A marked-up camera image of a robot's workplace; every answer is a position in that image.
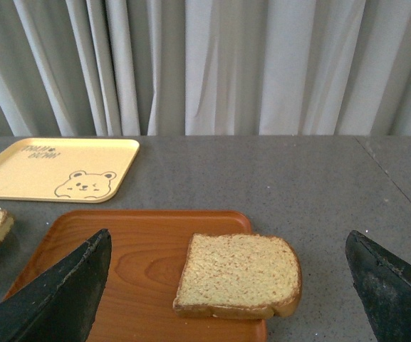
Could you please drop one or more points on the grey white curtain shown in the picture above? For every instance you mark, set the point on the grey white curtain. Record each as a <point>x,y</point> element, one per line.
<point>112,68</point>

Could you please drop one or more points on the yellow bear tray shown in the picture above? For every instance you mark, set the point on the yellow bear tray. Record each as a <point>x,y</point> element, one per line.
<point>79,170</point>

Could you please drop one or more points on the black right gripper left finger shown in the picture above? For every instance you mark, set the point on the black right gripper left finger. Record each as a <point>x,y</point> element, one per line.
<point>61,303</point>

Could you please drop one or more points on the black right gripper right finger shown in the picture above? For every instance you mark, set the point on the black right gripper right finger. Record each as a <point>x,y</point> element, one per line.
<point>383,283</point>

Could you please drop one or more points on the brown wooden tray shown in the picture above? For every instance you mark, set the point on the brown wooden tray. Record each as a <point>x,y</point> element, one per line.
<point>148,256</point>

